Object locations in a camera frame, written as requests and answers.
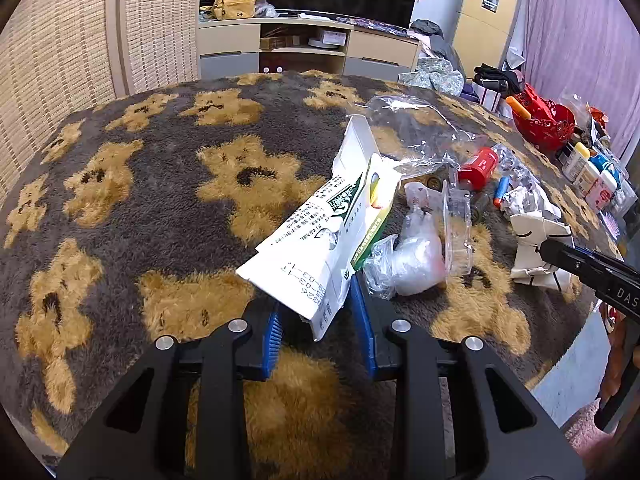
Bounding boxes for pink white bottle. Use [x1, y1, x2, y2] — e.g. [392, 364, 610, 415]
[584, 169, 620, 212]

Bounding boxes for brown bear print blanket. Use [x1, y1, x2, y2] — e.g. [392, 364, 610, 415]
[0, 70, 627, 462]

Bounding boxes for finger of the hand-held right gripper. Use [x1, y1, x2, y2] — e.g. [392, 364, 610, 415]
[538, 239, 640, 322]

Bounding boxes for red plastic basket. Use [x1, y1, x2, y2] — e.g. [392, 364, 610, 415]
[509, 84, 577, 152]

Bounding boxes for white paper box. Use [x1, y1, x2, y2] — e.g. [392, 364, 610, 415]
[509, 211, 574, 292]

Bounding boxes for grey clothes pile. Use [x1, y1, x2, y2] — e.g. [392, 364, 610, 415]
[409, 19, 467, 72]

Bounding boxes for orange stick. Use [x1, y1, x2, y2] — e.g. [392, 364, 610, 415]
[505, 95, 532, 119]

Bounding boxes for crumpled clear plastic bag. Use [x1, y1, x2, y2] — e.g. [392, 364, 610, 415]
[361, 209, 447, 302]

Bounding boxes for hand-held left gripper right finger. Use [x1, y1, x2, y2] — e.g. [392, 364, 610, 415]
[349, 274, 587, 480]

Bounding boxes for clear plastic container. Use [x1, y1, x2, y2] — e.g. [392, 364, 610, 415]
[441, 179, 477, 278]

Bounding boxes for woven sliding door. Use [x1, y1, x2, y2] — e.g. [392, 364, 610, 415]
[0, 0, 203, 201]

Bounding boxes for yellow bag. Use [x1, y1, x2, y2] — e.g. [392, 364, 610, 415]
[211, 0, 257, 22]

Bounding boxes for blue orange foam dart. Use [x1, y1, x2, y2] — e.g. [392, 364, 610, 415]
[492, 176, 512, 209]

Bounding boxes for crumpled white paper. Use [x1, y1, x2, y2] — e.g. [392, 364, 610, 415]
[499, 185, 563, 222]

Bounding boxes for flat clear plastic bag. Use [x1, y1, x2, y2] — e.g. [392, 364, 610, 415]
[362, 94, 477, 162]

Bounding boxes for purple curtain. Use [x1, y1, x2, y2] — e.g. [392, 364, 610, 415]
[519, 0, 640, 162]

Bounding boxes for black bag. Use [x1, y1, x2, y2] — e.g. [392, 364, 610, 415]
[472, 64, 525, 95]

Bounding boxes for white green cardboard carton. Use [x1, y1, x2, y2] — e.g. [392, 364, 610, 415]
[235, 114, 402, 343]

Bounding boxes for tall beige cardboard box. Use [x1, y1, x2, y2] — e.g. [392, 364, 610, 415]
[451, 0, 528, 77]

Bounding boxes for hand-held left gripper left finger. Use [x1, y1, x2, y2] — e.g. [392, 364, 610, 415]
[56, 304, 284, 480]

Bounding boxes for beige television cabinet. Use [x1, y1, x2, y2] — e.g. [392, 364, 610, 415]
[196, 14, 422, 82]

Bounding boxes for floral cloth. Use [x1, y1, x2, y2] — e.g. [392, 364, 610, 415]
[398, 56, 466, 97]

